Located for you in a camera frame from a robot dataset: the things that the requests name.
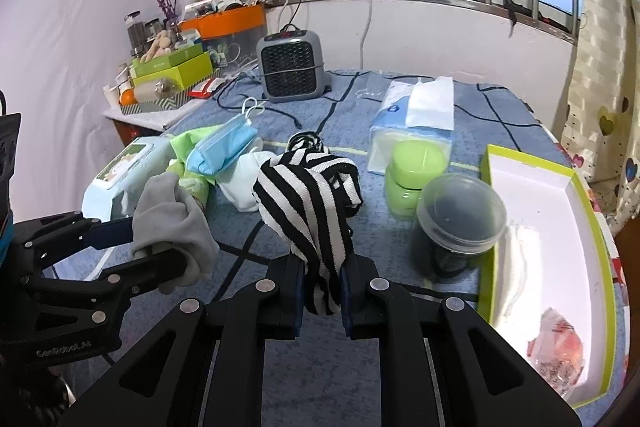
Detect red white plastic packet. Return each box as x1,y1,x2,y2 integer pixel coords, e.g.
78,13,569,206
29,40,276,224
526,307,587,400

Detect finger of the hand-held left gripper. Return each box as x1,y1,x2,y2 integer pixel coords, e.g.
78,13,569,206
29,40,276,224
16,211,136,269
19,251,191,326

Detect green microfibre cloth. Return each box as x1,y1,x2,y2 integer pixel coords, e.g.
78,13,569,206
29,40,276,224
169,124,228,162

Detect green plastic jar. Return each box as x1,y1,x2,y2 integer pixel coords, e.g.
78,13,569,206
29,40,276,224
384,140,449,220

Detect blue white tissue pack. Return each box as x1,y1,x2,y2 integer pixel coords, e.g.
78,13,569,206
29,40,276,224
366,76,456,175

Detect clear plastic bin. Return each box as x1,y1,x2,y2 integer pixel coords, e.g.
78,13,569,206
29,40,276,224
200,27,266,75

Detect orange storage box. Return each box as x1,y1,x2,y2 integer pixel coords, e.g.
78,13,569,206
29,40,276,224
179,3,267,40

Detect pale green patterned sock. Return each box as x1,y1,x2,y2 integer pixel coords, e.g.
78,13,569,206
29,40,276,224
177,162,211,210

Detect light blue wet wipes pack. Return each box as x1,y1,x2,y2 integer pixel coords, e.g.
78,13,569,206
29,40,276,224
81,138,173,220

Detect beige plush toy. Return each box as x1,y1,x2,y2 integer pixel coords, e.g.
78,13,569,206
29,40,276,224
140,31,173,62

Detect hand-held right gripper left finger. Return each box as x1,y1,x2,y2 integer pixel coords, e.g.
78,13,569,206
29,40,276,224
57,257,306,427

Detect black hook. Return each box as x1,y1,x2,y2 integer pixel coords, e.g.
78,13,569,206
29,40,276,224
504,0,531,38

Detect lime green box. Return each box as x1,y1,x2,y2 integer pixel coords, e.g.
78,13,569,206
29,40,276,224
131,52,215,90

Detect light grey sock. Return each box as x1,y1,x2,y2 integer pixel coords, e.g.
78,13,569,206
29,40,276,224
131,172,221,290

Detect black heater cable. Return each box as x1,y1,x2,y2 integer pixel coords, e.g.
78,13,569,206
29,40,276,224
215,72,303,130

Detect white cable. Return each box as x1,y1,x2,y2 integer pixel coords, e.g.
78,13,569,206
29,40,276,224
357,0,375,72

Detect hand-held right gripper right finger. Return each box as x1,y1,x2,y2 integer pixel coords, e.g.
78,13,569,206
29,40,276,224
341,254,583,427

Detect white glove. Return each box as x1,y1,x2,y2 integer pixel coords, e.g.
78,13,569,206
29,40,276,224
216,146,275,214

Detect grey space heater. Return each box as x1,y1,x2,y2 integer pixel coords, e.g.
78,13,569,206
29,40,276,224
256,24,333,102

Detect heart print curtain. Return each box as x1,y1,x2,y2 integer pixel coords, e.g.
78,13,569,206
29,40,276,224
560,0,640,238

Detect red white snack packet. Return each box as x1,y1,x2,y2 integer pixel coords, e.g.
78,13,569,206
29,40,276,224
189,77,228,100

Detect green edged cardboard box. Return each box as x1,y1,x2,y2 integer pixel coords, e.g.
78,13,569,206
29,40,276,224
475,144,618,410

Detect clear round plastic container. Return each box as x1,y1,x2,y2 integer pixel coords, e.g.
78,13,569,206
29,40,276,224
410,172,508,283

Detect chevron patterned box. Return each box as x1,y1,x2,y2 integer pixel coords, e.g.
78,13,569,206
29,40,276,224
119,89,193,115

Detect blue face masks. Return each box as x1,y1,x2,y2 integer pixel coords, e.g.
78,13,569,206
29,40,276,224
186,98,266,178

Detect black white striped sock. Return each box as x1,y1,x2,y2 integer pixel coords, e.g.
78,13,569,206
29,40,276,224
251,148,363,315

